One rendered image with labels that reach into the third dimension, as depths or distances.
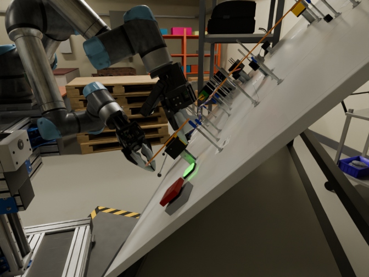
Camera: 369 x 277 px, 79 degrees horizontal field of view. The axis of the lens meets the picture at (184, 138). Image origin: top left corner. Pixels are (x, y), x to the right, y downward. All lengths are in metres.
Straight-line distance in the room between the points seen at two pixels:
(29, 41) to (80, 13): 0.23
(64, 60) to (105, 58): 9.23
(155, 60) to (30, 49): 0.44
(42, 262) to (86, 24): 1.38
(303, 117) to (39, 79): 0.76
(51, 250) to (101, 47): 1.41
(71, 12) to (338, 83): 0.65
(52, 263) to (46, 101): 1.09
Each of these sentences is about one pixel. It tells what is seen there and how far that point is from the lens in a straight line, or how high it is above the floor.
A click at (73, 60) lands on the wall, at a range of 9.77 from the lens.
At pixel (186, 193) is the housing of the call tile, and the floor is 1.11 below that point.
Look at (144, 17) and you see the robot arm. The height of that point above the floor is 1.44.
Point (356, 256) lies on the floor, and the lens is 2.19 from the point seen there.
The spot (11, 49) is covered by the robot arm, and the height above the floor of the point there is 1.37.
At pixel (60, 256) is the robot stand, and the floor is 0.21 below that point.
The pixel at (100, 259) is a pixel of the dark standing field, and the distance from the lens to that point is 1.89.
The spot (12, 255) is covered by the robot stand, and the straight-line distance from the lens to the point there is 1.46.
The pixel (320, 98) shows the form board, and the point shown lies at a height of 1.32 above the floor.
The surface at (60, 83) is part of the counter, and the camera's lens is 7.59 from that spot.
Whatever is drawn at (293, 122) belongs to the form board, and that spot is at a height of 1.28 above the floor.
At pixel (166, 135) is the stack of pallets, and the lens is 3.45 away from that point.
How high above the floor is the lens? 1.38
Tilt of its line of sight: 22 degrees down
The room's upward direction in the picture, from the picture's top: straight up
